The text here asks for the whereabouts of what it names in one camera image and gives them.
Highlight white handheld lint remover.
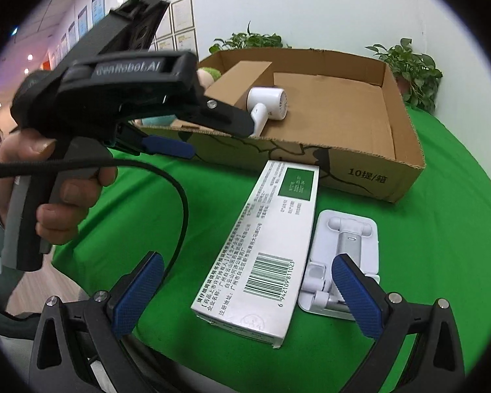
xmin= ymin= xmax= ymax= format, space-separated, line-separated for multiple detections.
xmin=246 ymin=87 xmax=288 ymax=137

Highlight white folding phone stand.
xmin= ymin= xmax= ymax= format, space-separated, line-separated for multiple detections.
xmin=298 ymin=209 xmax=380 ymax=321

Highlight white green medicine box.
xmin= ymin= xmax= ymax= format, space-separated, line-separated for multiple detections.
xmin=191 ymin=160 xmax=319 ymax=349

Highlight person's left hand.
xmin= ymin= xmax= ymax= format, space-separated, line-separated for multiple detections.
xmin=0 ymin=128 xmax=119 ymax=247

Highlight pastel plush toy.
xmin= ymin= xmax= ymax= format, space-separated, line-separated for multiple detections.
xmin=132 ymin=67 xmax=222 ymax=127

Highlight left potted green plant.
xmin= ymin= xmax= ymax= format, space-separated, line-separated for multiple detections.
xmin=208 ymin=23 xmax=291 ymax=54

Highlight potted green plant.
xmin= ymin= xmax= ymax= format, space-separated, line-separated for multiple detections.
xmin=365 ymin=37 xmax=444 ymax=114
xmin=208 ymin=23 xmax=291 ymax=54

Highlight brown cardboard box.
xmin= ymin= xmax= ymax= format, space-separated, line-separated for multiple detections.
xmin=144 ymin=48 xmax=426 ymax=202

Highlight right potted green plant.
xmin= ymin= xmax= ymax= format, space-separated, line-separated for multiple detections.
xmin=365 ymin=37 xmax=444 ymax=114

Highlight framed wall certificates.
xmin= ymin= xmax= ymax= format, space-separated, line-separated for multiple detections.
xmin=149 ymin=0 xmax=198 ymax=54

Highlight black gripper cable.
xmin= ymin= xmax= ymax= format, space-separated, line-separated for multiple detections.
xmin=0 ymin=157 xmax=191 ymax=288

